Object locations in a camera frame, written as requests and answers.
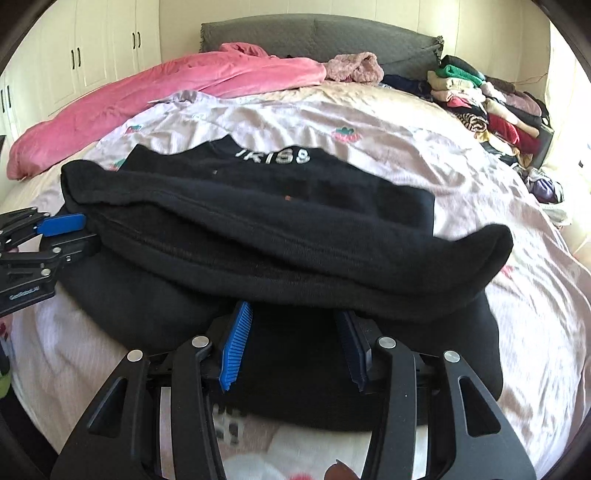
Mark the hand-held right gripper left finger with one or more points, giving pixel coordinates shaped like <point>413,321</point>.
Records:
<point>235,346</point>

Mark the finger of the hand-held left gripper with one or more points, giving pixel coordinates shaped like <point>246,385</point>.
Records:
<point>60,225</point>
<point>69,248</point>

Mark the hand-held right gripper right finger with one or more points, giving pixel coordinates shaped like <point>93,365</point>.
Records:
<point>353,353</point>

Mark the black sweater with orange cuff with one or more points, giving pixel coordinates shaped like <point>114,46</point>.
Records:
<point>277,230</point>

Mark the heap of purple clothes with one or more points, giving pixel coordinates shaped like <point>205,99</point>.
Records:
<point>545,191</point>

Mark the pile of folded clothes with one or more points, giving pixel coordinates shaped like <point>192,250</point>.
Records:
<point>485,106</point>

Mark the pink blanket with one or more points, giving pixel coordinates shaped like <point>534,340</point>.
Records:
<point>138,92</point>

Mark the white wardrobe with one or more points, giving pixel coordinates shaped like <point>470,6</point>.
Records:
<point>92,46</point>

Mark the lilac strawberry print blanket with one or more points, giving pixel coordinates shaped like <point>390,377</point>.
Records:
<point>485,207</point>

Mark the cream bed sheet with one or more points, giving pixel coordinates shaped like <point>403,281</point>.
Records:
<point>392,99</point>

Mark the dark navy cloth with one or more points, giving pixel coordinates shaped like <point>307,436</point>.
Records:
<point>406,85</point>

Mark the pink fuzzy garment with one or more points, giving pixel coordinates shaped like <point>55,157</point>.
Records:
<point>355,67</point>

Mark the grey quilted headboard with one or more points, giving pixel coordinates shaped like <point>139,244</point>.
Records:
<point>300,39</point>

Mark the white curtain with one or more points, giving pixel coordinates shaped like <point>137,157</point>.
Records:
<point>572,138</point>

